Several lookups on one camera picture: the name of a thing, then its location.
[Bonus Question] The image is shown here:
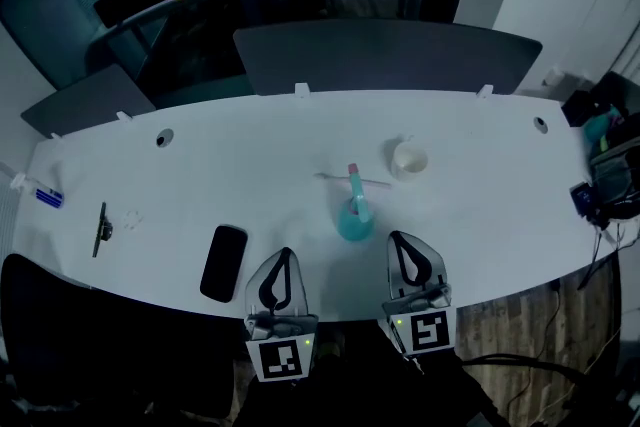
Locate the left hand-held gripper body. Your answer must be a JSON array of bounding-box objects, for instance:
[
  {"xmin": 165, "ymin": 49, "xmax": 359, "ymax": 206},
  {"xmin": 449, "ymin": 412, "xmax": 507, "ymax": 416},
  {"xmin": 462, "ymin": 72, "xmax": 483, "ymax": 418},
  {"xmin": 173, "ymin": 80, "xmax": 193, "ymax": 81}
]
[{"xmin": 244, "ymin": 247, "xmax": 320, "ymax": 383}]

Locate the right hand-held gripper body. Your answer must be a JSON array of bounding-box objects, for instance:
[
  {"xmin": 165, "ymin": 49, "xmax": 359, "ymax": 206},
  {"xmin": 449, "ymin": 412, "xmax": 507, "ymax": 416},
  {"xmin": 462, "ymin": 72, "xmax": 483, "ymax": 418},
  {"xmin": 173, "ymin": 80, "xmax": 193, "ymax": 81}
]
[{"xmin": 381, "ymin": 231, "xmax": 457, "ymax": 358}]

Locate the teal spray bottle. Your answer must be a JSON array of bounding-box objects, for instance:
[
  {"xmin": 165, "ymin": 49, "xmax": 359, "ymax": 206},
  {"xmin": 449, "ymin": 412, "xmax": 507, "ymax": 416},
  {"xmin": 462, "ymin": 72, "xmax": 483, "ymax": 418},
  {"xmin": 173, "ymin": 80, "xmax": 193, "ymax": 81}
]
[{"xmin": 336, "ymin": 195, "xmax": 376, "ymax": 244}]

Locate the black phone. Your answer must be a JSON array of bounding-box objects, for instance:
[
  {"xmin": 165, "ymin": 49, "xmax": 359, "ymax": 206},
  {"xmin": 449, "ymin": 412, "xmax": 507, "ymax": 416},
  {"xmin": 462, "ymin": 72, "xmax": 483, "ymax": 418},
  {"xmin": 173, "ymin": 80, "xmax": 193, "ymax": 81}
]
[{"xmin": 199, "ymin": 224, "xmax": 249, "ymax": 304}]

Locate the white toothbrush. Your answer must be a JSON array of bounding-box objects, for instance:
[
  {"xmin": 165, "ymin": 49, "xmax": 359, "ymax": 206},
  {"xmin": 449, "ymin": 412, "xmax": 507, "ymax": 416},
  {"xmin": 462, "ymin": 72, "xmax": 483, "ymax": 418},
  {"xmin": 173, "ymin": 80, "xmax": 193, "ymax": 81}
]
[{"xmin": 313, "ymin": 171, "xmax": 393, "ymax": 189}]

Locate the white cup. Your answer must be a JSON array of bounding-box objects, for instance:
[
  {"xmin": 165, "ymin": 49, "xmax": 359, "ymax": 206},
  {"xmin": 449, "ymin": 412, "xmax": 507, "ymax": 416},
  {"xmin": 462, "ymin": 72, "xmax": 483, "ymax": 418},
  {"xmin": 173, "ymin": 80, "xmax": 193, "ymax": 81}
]
[{"xmin": 389, "ymin": 135, "xmax": 430, "ymax": 183}]

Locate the small black device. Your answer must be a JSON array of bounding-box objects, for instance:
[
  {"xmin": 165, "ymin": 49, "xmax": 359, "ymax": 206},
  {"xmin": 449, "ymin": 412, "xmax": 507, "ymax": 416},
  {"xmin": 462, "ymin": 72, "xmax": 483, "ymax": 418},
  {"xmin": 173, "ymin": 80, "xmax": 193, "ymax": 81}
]
[{"xmin": 569, "ymin": 182, "xmax": 599, "ymax": 219}]

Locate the large dark grey desk divider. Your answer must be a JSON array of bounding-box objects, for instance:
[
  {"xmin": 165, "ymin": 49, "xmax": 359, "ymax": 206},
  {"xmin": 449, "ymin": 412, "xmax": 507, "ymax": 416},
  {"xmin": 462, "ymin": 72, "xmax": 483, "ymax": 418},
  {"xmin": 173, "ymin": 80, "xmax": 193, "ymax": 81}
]
[{"xmin": 232, "ymin": 18, "xmax": 544, "ymax": 97}]

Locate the black backpack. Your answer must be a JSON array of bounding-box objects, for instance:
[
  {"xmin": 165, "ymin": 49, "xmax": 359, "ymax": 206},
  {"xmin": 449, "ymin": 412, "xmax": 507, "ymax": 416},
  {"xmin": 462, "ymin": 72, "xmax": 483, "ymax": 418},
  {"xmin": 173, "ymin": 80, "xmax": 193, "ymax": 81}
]
[{"xmin": 588, "ymin": 70, "xmax": 640, "ymax": 229}]

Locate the black box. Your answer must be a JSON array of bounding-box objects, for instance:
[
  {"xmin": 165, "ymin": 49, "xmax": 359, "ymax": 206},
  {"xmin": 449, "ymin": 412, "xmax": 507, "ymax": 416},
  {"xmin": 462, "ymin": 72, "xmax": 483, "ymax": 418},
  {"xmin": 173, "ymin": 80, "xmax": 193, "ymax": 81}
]
[{"xmin": 560, "ymin": 89, "xmax": 599, "ymax": 128}]

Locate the teal bag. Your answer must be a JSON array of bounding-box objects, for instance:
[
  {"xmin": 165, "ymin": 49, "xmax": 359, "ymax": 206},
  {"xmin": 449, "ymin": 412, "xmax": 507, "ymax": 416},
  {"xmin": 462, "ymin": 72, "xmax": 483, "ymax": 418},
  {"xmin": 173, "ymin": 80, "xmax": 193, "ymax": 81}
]
[{"xmin": 582, "ymin": 104, "xmax": 626, "ymax": 156}]

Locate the small dark grey desk divider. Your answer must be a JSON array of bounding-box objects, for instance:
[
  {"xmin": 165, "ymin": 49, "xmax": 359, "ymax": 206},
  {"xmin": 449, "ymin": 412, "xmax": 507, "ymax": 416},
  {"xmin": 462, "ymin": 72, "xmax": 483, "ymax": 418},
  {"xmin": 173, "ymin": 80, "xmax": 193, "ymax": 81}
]
[{"xmin": 20, "ymin": 63, "xmax": 157, "ymax": 140}]

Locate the black floor cable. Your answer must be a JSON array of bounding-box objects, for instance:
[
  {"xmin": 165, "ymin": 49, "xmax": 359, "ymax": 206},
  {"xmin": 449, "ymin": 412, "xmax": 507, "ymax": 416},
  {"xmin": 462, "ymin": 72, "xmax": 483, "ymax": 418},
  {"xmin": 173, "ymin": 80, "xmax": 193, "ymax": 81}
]
[{"xmin": 462, "ymin": 279, "xmax": 640, "ymax": 426}]

